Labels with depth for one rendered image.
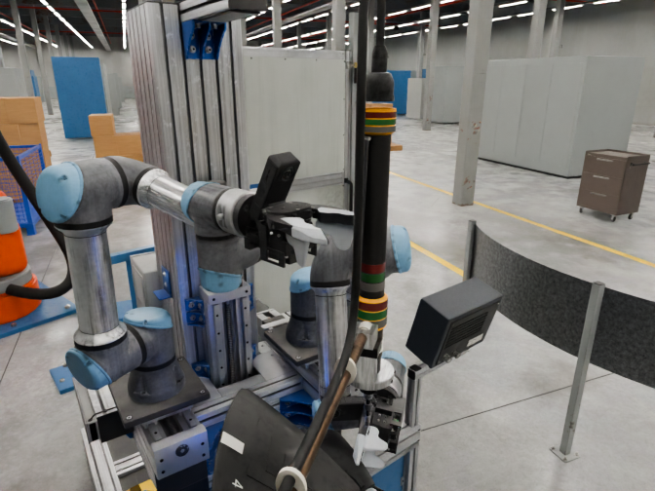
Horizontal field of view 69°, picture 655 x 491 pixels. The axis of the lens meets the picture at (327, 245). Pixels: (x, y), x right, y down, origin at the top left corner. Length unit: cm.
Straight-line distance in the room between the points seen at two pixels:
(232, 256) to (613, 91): 1036
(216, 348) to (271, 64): 156
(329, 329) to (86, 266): 55
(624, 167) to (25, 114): 836
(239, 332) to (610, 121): 1004
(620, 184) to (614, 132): 383
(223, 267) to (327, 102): 205
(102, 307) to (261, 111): 161
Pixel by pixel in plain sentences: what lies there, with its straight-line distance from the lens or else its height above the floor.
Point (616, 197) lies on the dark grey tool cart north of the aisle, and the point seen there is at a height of 35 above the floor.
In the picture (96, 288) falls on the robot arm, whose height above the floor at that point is 141.
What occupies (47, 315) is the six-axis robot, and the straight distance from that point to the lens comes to 453.
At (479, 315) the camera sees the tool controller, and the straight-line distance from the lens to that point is 148.
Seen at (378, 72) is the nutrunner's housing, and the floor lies 185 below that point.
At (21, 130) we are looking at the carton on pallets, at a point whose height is 114.
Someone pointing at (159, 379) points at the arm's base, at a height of 110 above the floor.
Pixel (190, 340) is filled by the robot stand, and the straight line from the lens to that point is 158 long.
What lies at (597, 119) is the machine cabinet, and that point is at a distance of 1074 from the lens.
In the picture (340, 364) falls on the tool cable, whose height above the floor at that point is 156.
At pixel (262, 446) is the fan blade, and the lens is 68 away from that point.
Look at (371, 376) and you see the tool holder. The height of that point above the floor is 147.
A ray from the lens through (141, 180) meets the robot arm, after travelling 113.
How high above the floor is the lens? 185
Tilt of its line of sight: 19 degrees down
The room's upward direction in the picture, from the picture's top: straight up
